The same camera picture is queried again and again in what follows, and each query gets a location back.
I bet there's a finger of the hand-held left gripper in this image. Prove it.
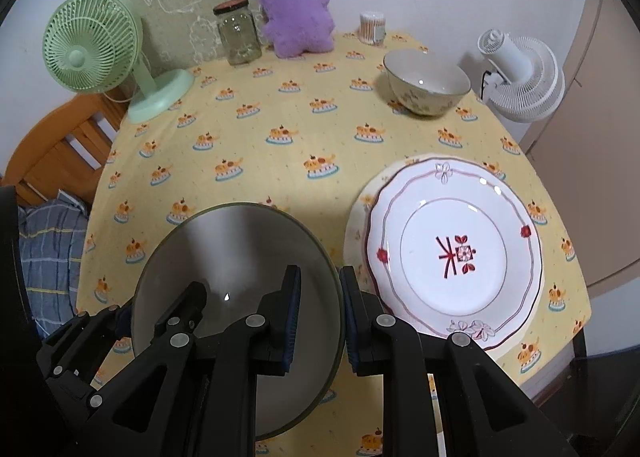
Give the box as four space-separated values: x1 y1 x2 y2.
100 281 207 388
36 306 132 380

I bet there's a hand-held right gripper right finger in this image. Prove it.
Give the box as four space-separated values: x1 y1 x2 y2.
340 266 556 457

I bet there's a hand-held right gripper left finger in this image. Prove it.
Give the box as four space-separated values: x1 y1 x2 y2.
92 264 302 457

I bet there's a small floral ceramic bowl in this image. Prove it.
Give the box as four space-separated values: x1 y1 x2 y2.
130 203 346 442

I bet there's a scalloped orange flower plate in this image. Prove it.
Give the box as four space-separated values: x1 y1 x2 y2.
344 152 546 353

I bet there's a red patterned white plate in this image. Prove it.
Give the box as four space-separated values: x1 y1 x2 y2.
365 160 544 339

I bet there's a blue plaid cloth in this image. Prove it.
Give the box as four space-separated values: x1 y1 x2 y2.
17 190 91 338

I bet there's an orange wooden chair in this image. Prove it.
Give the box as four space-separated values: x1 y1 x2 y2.
0 97 131 208

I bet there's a large floral ceramic bowl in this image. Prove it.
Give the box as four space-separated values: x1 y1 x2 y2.
383 50 472 118

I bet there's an empty glass jar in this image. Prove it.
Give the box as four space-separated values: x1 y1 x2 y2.
213 0 263 67

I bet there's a green desk fan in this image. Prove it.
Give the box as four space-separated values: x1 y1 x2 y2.
42 0 196 124

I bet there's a cotton swab container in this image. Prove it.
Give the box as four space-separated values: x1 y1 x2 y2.
360 11 387 44

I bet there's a white desk fan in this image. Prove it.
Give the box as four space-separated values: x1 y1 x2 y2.
477 28 566 124

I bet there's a purple plush toy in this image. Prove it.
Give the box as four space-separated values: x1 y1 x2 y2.
258 0 336 59

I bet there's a black table frame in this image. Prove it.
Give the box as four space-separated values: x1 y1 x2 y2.
570 322 590 363

